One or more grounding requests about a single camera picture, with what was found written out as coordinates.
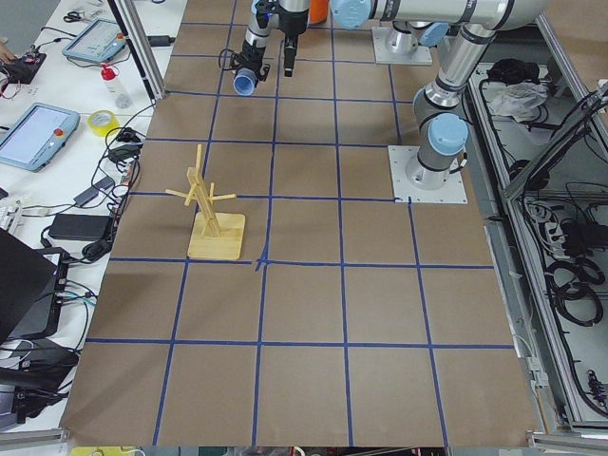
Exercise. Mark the black laptop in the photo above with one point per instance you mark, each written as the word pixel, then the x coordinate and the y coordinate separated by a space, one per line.
pixel 31 280

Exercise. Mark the yellow tape roll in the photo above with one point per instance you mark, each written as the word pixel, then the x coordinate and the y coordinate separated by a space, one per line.
pixel 103 122

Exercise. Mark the aluminium frame post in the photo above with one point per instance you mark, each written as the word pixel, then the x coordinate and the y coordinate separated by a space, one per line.
pixel 130 24

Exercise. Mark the teach pendant near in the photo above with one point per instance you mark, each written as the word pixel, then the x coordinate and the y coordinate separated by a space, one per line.
pixel 38 135

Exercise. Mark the wooden cup rack stand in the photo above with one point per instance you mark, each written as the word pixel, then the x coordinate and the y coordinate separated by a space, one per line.
pixel 214 235

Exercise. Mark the black power adapter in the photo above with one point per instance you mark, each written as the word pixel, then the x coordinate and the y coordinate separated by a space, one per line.
pixel 78 227

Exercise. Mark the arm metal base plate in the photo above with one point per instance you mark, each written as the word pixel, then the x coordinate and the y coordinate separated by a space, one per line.
pixel 413 183
pixel 396 47

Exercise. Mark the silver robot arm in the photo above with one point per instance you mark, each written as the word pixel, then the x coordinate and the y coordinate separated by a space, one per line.
pixel 443 133
pixel 483 18

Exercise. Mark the teach pendant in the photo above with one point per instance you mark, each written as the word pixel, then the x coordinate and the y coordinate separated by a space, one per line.
pixel 38 135
pixel 98 43

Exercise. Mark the white bottle red cap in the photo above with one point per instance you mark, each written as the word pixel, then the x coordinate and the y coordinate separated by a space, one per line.
pixel 115 87

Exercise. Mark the light blue plastic cup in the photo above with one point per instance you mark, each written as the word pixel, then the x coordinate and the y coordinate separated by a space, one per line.
pixel 245 82

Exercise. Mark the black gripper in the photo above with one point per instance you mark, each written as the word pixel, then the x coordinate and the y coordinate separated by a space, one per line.
pixel 290 29
pixel 250 51

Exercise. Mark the orange can with silver lid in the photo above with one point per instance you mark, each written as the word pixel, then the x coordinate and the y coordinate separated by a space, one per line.
pixel 318 11

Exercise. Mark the teach pendant far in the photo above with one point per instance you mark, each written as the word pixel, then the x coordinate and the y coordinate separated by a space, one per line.
pixel 98 43

